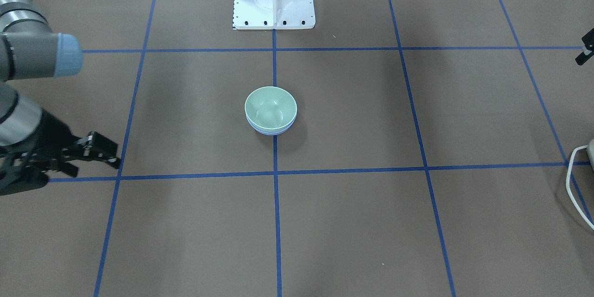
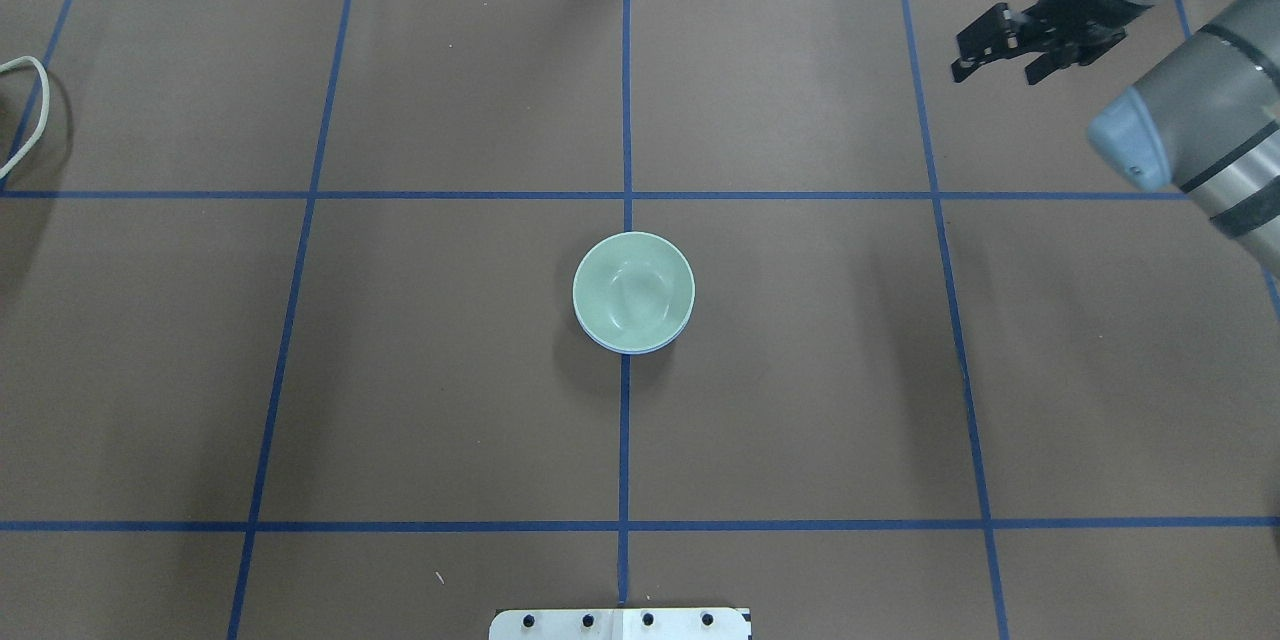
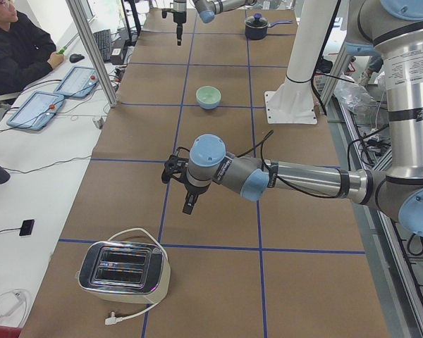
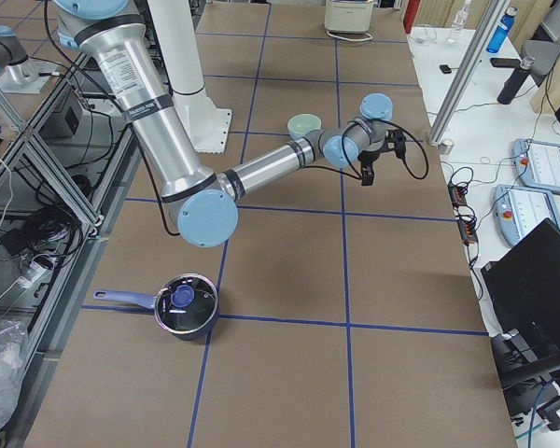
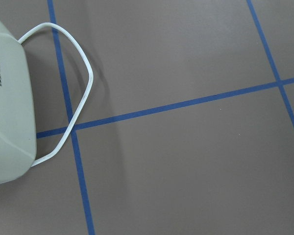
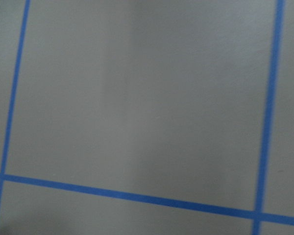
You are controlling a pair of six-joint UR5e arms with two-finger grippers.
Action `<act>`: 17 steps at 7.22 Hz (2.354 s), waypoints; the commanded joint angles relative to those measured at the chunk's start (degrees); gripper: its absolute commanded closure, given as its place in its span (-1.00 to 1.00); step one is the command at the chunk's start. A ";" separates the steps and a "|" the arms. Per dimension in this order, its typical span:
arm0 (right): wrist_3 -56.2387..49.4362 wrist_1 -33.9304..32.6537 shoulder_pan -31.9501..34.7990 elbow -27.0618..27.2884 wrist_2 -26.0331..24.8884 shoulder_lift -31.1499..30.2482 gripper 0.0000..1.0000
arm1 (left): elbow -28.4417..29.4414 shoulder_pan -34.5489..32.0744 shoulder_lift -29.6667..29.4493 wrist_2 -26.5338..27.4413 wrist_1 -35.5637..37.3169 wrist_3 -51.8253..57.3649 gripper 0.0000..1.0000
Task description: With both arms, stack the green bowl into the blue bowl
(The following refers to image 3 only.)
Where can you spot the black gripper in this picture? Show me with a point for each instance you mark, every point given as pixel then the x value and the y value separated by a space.
pixel 194 190
pixel 178 16

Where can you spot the green bowl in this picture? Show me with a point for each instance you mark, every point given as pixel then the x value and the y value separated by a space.
pixel 208 97

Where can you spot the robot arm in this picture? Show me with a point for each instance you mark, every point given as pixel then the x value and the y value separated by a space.
pixel 207 11
pixel 394 30

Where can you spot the black keyboard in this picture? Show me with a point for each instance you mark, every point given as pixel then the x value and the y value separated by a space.
pixel 103 42

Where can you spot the dark blue lidded saucepan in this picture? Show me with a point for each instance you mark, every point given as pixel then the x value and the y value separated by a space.
pixel 256 26

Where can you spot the white chrome toaster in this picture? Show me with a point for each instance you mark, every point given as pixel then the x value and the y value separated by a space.
pixel 125 272

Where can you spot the black computer mouse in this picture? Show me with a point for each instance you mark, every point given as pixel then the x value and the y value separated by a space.
pixel 74 58

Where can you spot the far blue tablet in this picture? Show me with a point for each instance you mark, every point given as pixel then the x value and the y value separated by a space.
pixel 78 82

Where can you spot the blue tablet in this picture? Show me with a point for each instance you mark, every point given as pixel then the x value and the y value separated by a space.
pixel 36 112
pixel 78 82

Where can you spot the near blue tablet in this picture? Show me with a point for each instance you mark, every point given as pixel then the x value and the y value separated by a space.
pixel 36 112

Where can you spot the seated person in black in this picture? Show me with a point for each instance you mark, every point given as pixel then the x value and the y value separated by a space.
pixel 27 53

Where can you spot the small black square device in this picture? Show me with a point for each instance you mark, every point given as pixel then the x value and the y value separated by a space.
pixel 26 227

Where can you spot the crumpled clear plastic bag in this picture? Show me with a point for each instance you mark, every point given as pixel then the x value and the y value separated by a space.
pixel 356 98

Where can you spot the aluminium frame post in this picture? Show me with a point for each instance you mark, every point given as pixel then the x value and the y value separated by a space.
pixel 86 36

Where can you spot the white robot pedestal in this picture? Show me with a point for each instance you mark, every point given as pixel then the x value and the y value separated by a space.
pixel 293 101

